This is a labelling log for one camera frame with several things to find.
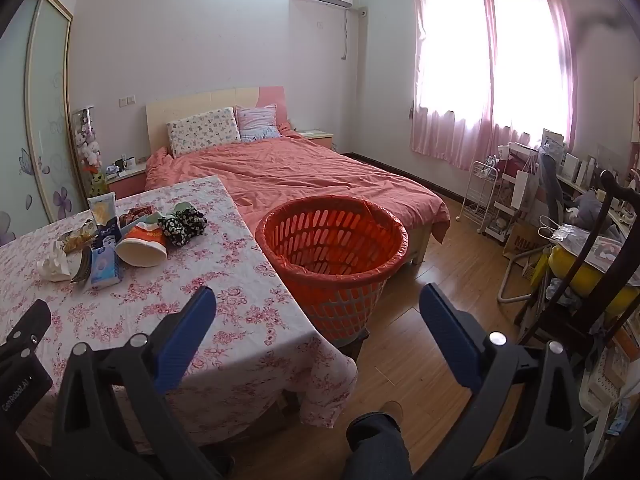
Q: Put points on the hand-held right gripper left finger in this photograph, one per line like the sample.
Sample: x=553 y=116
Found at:
x=187 y=332

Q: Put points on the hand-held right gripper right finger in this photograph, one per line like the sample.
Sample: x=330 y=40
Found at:
x=450 y=332

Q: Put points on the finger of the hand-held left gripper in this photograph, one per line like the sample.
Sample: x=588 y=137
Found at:
x=27 y=327

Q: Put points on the white tissue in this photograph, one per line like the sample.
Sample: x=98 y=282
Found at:
x=54 y=266

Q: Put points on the black mesh net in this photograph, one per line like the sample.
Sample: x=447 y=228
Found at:
x=82 y=266

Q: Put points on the orange instant noodle cup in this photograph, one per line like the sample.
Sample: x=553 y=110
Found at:
x=142 y=247

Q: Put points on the blue tissue packet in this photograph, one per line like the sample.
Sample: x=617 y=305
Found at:
x=105 y=267

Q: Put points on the golden snack wrapper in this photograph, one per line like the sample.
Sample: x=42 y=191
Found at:
x=75 y=240

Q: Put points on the dark patterned cloth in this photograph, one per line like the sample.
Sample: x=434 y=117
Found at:
x=182 y=230

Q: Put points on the orange plastic basket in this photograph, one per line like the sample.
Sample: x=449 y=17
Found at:
x=350 y=300

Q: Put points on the dark blue packet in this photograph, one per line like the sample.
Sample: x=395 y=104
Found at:
x=107 y=235

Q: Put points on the green sock with face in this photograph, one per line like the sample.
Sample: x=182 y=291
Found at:
x=182 y=208

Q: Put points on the red plaid scrunchie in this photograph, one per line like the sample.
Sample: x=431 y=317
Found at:
x=134 y=215

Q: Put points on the light blue cream tube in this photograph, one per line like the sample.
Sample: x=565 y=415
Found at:
x=102 y=208

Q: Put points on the floral tablecloth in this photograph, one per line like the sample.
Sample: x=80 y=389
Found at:
x=250 y=310

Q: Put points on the brown cardboard box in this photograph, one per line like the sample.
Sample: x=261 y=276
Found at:
x=522 y=242

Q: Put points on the person's leg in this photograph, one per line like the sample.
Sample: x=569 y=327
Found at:
x=375 y=447

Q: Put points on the yellow round container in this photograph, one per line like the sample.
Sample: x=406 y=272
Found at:
x=590 y=275

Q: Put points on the pink nightstand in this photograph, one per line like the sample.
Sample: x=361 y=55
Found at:
x=127 y=185

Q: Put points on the white storage cart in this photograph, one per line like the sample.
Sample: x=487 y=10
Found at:
x=515 y=180

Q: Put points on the grey office chair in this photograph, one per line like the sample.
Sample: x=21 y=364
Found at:
x=550 y=185

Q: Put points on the white mug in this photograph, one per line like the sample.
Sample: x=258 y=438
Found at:
x=129 y=162

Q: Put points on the clear tube of plush toys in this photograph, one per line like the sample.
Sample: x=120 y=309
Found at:
x=89 y=150

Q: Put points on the dark wooden chair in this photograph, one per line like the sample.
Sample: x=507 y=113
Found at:
x=612 y=220

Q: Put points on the floral pillow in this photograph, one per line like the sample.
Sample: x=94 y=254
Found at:
x=202 y=130

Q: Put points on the cluttered desk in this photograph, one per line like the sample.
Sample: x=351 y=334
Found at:
x=580 y=170

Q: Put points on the flower print sliding wardrobe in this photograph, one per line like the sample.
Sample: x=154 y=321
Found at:
x=45 y=110

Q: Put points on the pink striped pillow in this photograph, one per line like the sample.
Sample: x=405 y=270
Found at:
x=257 y=122

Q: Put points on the wooden nightstand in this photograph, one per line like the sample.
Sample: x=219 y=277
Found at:
x=317 y=137

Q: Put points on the pink sheer curtain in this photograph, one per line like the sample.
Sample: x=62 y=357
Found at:
x=445 y=85

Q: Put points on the wall socket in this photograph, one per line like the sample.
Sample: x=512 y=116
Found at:
x=127 y=101

